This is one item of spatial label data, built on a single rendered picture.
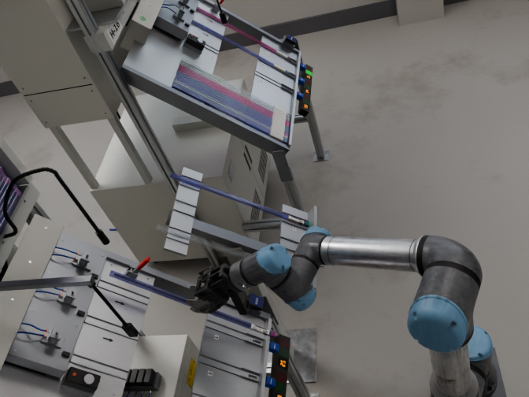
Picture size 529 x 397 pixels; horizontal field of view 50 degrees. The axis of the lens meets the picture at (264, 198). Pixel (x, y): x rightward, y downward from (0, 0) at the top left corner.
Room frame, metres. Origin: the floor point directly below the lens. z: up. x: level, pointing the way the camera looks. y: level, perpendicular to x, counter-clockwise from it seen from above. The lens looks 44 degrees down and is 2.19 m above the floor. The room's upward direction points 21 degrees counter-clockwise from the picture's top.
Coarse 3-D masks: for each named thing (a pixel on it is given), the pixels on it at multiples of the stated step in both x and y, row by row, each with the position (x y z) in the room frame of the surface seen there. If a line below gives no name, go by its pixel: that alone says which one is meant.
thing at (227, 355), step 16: (208, 320) 0.98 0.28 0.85; (224, 320) 0.99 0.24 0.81; (256, 320) 1.00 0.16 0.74; (208, 336) 0.93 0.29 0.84; (224, 336) 0.94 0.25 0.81; (240, 336) 0.94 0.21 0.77; (256, 336) 0.94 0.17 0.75; (208, 352) 0.89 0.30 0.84; (224, 352) 0.89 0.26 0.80; (240, 352) 0.89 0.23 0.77; (256, 352) 0.90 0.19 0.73; (208, 368) 0.84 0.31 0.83; (224, 368) 0.85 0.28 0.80; (240, 368) 0.85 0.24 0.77; (256, 368) 0.85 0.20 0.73; (208, 384) 0.80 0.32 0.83; (224, 384) 0.80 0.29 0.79; (240, 384) 0.80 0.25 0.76; (256, 384) 0.81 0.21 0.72
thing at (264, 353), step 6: (270, 318) 0.99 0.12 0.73; (270, 324) 0.97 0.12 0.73; (270, 330) 0.95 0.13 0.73; (264, 336) 0.94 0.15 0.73; (264, 342) 0.92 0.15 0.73; (264, 348) 0.90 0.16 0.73; (264, 354) 0.88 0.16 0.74; (264, 360) 0.86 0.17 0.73; (264, 366) 0.84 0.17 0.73; (264, 372) 0.83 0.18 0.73; (258, 378) 0.82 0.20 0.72; (264, 378) 0.81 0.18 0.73; (258, 384) 0.80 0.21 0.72; (264, 384) 0.79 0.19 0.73; (258, 390) 0.79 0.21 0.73; (258, 396) 0.77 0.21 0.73
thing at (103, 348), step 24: (120, 288) 1.05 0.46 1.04; (96, 312) 0.98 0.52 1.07; (120, 312) 0.98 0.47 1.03; (144, 312) 0.99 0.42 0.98; (96, 336) 0.91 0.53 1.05; (120, 336) 0.92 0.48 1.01; (72, 360) 0.85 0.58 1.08; (96, 360) 0.85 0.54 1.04; (120, 360) 0.85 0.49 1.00; (0, 384) 0.79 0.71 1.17; (24, 384) 0.79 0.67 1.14; (48, 384) 0.79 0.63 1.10; (120, 384) 0.79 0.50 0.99
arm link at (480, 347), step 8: (480, 328) 0.70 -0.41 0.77; (472, 336) 0.68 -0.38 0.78; (480, 336) 0.67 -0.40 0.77; (488, 336) 0.67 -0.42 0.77; (472, 344) 0.66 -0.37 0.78; (480, 344) 0.65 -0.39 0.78; (488, 344) 0.65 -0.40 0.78; (472, 352) 0.64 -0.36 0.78; (480, 352) 0.63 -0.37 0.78; (488, 352) 0.63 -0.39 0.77; (472, 360) 0.62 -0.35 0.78; (480, 360) 0.62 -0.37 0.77; (488, 360) 0.63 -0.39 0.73; (472, 368) 0.61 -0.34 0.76; (480, 368) 0.61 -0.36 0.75; (488, 368) 0.62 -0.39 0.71
